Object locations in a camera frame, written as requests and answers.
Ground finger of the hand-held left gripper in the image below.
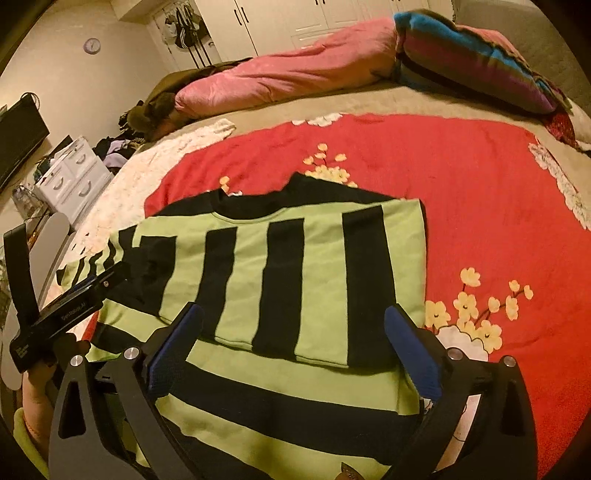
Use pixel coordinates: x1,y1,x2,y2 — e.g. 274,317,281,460
90,261,133,297

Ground pink quilt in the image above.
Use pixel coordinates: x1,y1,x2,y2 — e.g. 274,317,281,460
174,16,402,121

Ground green black striped sweater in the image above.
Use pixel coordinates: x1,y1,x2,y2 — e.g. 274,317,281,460
58,173,428,480

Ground person's left forearm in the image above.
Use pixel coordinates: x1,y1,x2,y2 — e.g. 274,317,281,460
11,408,51,480

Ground cream lace bedspread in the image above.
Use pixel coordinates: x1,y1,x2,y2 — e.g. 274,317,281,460
39,76,591,324

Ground black television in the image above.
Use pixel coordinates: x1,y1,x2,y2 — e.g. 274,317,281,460
0,92,51,190

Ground white wardrobe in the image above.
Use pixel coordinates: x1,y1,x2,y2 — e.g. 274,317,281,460
194,0,458,63

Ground brown coat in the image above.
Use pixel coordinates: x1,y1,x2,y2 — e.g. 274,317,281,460
120,58,252,139

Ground red floral blanket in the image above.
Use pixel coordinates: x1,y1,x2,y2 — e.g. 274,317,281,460
145,113,591,480

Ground pile of dark clothes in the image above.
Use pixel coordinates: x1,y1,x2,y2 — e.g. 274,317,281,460
92,134,146,169

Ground white drawer cabinet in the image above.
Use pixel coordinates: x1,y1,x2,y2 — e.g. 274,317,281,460
32,136,114,222

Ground multicolour striped blanket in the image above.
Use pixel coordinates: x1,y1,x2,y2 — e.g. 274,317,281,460
392,9,573,116

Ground person's left hand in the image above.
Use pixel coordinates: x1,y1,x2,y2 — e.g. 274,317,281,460
21,339,90,444

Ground hanging bags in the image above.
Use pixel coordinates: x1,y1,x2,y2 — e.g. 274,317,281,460
164,4,206,49

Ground dark red patterned cloth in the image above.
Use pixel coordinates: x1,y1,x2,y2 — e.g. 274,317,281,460
545,108,579,145

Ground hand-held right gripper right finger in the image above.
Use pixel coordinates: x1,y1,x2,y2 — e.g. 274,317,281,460
385,303,539,480

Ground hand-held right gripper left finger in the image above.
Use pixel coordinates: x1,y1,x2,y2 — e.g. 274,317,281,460
48,302,205,480

